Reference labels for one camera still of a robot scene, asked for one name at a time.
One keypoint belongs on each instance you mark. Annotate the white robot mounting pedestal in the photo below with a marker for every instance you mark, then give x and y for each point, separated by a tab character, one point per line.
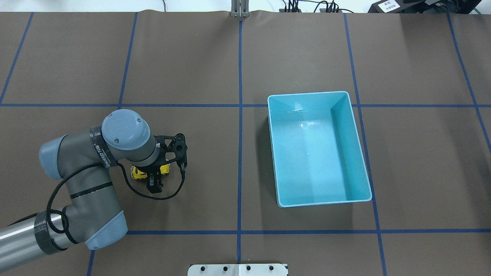
254	269

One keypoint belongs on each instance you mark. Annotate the yellow beetle toy car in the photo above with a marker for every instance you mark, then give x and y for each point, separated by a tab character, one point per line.
137	174

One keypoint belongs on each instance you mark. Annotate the light blue plastic bin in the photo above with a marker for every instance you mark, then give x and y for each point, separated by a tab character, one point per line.
316	151

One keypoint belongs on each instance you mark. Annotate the black box with label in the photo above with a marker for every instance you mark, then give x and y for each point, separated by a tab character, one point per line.
386	6

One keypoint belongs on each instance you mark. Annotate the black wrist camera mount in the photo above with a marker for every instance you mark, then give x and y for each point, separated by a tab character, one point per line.
172	149

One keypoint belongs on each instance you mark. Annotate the black power strip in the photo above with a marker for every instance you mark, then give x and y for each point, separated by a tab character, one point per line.
310	6

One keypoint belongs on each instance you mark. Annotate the aluminium frame post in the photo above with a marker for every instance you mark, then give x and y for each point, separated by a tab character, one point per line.
240	8

